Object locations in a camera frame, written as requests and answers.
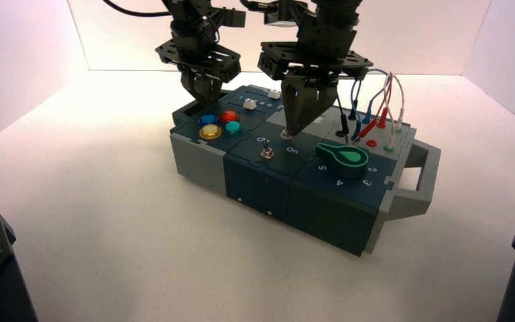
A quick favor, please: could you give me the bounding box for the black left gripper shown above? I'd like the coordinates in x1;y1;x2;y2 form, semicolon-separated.
155;24;241;107

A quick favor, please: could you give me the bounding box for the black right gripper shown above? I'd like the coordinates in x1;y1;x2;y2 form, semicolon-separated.
257;19;374;136

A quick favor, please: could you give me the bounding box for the yellow push button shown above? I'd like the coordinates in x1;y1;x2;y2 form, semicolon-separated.
198;124;223;140

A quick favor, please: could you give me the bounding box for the green rotary knob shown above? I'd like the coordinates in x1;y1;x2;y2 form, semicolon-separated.
315;142;370;180

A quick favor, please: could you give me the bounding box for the blue grey control box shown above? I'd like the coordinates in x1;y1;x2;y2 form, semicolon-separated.
170;84;442;258

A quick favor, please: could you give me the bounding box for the black jumper cable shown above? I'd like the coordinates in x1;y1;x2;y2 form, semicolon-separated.
335;80;363;144

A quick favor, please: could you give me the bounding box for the blue jumper cable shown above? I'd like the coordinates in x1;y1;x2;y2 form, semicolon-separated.
349;68;391;142

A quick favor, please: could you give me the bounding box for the red jumper cable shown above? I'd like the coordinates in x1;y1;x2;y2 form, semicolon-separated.
357;73;394;140

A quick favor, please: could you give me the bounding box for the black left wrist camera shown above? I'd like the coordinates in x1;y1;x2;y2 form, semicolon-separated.
212;7;247;30

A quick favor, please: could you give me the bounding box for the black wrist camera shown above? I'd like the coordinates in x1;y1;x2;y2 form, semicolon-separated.
264;0;310;28
212;7;247;30

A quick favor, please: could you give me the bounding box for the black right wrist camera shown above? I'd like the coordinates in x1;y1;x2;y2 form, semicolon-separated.
264;0;310;28

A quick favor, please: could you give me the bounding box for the white jumper cable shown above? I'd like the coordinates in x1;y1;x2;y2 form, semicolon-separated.
384;70;407;150

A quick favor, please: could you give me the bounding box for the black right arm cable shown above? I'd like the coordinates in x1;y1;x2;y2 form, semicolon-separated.
239;0;268;13

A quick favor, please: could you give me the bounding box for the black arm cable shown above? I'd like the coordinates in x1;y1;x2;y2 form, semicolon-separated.
102;0;174;19
239;0;268;13

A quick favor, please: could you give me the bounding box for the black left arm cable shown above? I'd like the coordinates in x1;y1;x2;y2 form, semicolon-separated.
102;0;174;19

